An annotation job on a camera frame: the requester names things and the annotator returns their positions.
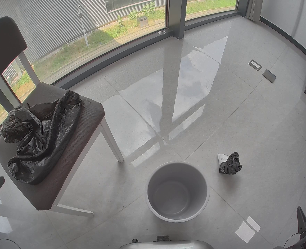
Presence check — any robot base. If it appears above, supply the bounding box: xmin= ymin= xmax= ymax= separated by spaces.
xmin=118 ymin=235 xmax=214 ymax=249

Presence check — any crumpled white paper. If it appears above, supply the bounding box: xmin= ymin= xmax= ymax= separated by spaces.
xmin=217 ymin=153 xmax=230 ymax=165

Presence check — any beige curtain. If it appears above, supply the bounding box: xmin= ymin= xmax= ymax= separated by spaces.
xmin=246 ymin=0 xmax=266 ymax=21

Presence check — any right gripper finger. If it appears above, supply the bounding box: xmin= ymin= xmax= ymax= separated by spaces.
xmin=296 ymin=206 xmax=306 ymax=234

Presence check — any grey trash bin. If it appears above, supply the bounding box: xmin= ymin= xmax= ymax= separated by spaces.
xmin=145 ymin=161 xmax=210 ymax=223

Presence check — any window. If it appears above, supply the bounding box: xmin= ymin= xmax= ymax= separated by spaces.
xmin=0 ymin=0 xmax=253 ymax=155

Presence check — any brown padded white-legged chair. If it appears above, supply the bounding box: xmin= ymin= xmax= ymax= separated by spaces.
xmin=0 ymin=16 xmax=124 ymax=218

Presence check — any black plastic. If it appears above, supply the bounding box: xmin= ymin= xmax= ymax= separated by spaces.
xmin=219 ymin=152 xmax=243 ymax=176

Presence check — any black plastic bag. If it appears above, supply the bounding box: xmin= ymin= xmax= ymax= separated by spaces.
xmin=0 ymin=90 xmax=85 ymax=186

